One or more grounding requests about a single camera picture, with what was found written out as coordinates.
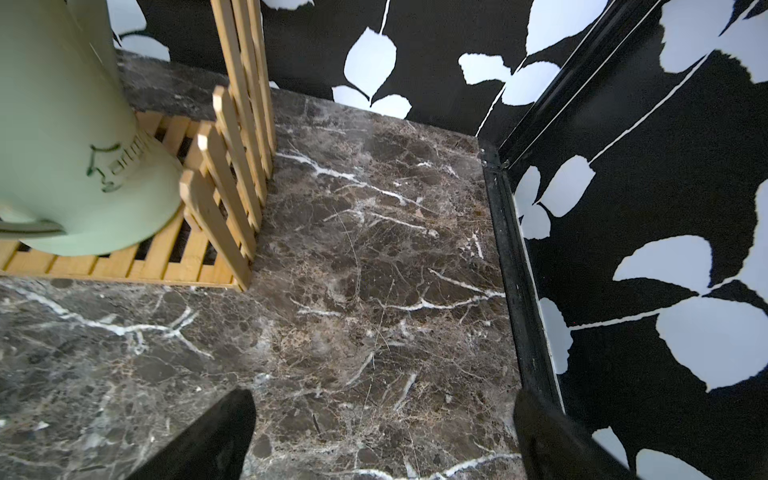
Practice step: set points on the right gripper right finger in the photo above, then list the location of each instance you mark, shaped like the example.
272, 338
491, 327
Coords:
555, 447

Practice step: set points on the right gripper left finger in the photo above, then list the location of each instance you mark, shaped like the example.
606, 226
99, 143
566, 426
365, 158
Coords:
212, 447

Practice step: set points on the wooden slatted shelf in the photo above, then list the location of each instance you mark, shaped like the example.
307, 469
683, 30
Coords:
226, 164

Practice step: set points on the green watering can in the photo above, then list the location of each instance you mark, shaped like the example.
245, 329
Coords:
79, 175

